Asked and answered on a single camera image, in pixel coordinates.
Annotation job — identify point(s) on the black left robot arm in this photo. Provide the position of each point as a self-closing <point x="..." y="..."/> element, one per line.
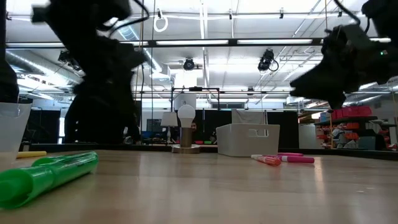
<point x="7" y="87"/>

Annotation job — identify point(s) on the black partition panel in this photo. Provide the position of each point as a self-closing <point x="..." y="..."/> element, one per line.
<point x="46" y="127"/>
<point x="286" y="130"/>

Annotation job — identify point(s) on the green highlighter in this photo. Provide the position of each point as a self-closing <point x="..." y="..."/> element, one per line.
<point x="46" y="160"/>
<point x="31" y="183"/>

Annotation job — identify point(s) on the shelf with red bins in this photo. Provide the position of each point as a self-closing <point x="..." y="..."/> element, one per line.
<point x="351" y="111"/>

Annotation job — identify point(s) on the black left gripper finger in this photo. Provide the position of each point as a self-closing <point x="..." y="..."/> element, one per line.
<point x="102" y="118"/>

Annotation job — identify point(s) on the thin yellow highlighter pen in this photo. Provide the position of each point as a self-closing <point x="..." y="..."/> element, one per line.
<point x="31" y="154"/>

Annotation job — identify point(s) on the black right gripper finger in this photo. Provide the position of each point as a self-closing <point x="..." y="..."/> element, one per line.
<point x="320" y="81"/>
<point x="339" y="102"/>

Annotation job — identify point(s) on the clear plastic container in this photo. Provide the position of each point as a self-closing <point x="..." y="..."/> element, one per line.
<point x="12" y="130"/>

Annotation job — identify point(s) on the black station frame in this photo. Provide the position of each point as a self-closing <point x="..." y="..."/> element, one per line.
<point x="195" y="89"/>

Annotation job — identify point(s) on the shaded table lamp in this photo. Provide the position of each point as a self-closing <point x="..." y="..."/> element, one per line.
<point x="169" y="119"/>

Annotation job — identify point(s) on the person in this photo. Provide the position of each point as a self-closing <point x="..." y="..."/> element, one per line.
<point x="194" y="127"/>

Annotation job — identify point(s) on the silver ventilation duct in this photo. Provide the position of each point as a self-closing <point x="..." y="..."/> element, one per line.
<point x="25" y="62"/>

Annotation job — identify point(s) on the black ceiling-mounted camera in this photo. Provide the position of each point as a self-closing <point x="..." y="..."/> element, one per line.
<point x="65" y="57"/>
<point x="188" y="64"/>
<point x="265" y="60"/>

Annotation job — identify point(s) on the grey plastic bin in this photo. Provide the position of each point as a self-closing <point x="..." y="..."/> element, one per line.
<point x="236" y="143"/>

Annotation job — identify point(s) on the bulb lamp on metal base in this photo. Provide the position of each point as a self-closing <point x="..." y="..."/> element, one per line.
<point x="186" y="115"/>

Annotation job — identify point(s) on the orange whiteboard marker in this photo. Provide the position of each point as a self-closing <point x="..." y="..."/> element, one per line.
<point x="269" y="160"/>

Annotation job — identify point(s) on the red whiteboard marker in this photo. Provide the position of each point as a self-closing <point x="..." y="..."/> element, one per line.
<point x="298" y="159"/>

